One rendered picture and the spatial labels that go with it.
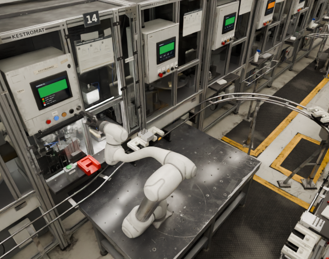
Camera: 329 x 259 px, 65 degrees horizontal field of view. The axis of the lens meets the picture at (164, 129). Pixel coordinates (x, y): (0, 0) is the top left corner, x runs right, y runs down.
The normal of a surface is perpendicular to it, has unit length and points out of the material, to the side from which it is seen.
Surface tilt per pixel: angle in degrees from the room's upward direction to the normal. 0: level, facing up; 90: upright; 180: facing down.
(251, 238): 0
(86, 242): 0
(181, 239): 0
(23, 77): 90
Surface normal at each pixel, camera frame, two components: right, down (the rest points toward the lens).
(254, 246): 0.00, -0.79
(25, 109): 0.73, 0.41
